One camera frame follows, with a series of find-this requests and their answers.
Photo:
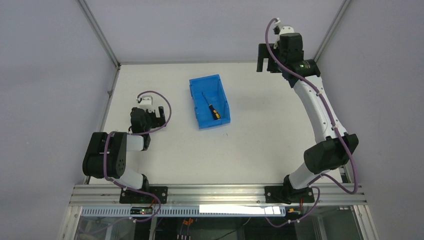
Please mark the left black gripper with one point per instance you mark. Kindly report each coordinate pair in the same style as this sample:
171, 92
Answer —
159, 118

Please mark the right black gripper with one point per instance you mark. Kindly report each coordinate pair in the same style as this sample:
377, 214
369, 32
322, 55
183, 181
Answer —
269, 62

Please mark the black yellow screwdriver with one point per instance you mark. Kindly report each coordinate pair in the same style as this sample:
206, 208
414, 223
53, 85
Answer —
214, 112

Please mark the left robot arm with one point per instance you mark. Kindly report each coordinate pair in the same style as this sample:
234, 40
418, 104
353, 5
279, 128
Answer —
106, 155

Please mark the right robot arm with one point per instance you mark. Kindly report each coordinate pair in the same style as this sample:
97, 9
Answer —
333, 144

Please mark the blue plastic bin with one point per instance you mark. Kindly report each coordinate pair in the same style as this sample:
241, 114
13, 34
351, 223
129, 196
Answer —
213, 88

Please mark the small green circuit board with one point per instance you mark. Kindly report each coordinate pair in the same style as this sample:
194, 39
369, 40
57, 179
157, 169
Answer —
141, 211

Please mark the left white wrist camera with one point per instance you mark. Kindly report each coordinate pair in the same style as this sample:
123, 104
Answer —
145, 103

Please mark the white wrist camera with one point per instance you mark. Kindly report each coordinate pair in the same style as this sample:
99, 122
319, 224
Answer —
280, 29
145, 103

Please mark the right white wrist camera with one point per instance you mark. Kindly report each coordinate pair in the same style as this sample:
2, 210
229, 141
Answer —
280, 29

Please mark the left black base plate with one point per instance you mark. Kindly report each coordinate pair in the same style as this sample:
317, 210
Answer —
131, 197

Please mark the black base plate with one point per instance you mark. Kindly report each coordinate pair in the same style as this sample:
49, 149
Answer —
131, 197
286, 195

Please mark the slotted cable duct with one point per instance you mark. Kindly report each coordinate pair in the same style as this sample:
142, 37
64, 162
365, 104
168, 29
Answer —
203, 210

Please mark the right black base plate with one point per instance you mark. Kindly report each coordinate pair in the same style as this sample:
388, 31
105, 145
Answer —
286, 195

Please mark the aluminium front rail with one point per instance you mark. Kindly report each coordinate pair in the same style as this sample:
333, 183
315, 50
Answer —
107, 195

